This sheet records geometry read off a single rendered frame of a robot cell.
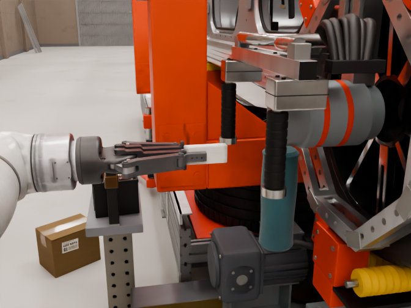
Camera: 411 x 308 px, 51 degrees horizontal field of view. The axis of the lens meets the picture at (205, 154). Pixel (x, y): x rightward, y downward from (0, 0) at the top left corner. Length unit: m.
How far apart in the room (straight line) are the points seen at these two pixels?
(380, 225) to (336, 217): 0.17
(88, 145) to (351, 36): 0.44
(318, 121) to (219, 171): 0.57
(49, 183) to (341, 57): 0.48
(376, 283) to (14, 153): 0.73
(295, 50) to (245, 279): 0.79
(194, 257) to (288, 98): 1.01
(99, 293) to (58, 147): 1.24
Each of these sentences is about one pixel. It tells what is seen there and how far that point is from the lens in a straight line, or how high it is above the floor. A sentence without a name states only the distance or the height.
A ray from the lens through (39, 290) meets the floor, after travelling 1.94.
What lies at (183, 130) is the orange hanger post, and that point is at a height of 0.72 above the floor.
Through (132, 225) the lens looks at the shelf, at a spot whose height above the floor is 0.45.
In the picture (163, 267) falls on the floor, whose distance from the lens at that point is 1.97.
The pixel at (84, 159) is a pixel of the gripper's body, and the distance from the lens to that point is 0.66.
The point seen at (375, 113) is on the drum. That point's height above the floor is 0.86.
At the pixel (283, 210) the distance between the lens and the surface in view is 1.07.
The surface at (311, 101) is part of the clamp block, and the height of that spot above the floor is 0.92.
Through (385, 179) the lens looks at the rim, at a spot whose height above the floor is 0.70.
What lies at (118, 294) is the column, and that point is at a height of 0.08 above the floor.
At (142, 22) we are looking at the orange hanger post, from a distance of 3.19.
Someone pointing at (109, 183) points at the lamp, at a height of 0.59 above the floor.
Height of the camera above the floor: 1.04
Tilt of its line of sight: 17 degrees down
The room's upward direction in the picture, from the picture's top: straight up
